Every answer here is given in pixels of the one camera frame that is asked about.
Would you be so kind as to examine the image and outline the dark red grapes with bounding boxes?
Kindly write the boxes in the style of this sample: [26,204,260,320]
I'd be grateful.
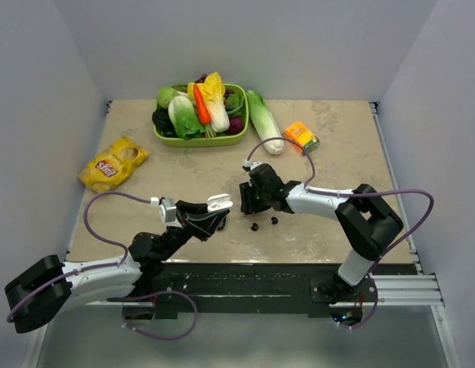
[195,74,208,84]

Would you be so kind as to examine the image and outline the black earbud charging case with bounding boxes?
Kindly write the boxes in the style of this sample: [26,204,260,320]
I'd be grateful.
[217,218,227,231]

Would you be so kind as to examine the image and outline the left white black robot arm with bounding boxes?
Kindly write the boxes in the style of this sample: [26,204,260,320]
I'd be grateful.
[5,194,233,334]

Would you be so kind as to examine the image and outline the green round vegetable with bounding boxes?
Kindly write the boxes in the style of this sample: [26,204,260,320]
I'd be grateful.
[156,87,179,109]

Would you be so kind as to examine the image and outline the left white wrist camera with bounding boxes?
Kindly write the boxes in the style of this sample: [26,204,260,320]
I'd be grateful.
[149,196,177,225]

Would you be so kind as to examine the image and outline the purple onion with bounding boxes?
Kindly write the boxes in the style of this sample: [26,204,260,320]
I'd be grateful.
[225,117,244,136]

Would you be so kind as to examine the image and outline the orange juice carton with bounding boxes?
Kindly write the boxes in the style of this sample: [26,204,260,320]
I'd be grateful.
[284,121,319,156]

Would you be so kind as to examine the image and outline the aluminium frame rail right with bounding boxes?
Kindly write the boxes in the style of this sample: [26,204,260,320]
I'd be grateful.
[368,100,419,255]

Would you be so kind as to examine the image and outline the napa cabbage on table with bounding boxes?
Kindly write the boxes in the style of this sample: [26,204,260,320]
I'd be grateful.
[246,90,283,156]

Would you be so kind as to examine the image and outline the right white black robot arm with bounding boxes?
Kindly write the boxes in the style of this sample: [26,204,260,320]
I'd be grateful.
[239,160,404,304]

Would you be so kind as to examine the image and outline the white earbud charging case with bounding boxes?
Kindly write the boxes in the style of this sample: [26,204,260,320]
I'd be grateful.
[206,193,233,212]

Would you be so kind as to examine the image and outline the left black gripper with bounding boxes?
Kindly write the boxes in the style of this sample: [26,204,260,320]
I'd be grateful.
[158,200,229,261]

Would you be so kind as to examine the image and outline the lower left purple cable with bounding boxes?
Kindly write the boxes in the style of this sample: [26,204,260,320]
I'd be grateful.
[120,287,198,340]

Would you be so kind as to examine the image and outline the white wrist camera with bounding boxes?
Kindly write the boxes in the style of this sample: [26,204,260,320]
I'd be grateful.
[242,159,263,173]
[149,196,177,225]

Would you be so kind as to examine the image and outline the yellow white cabbage in tray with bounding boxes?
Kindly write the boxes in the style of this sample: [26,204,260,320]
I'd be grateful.
[187,72,230,133]

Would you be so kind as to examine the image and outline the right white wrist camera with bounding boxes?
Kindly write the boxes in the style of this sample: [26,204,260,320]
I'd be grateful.
[242,159,263,173]

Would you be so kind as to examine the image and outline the yellow Lays chips bag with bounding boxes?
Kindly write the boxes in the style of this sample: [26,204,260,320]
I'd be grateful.
[77,136,149,193]

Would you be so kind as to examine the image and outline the orange toy carrot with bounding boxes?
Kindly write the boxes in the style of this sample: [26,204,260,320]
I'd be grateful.
[193,84,211,126]

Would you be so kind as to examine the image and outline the black round vegetable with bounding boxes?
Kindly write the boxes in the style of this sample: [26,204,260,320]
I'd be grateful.
[152,109,174,133]

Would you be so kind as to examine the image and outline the green white bok choy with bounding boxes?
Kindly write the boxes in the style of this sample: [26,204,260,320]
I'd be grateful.
[168,96,205,140]

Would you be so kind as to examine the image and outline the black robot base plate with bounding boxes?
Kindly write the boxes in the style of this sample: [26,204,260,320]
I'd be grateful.
[64,259,376,320]

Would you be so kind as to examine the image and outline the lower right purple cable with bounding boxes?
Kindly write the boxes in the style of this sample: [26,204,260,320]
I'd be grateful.
[335,274,379,330]

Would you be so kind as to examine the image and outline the green plastic vegetable tray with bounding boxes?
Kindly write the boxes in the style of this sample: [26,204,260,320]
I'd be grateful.
[152,84,249,148]

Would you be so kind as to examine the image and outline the dark green leafy vegetable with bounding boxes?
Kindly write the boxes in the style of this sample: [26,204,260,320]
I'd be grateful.
[224,92,245,117]

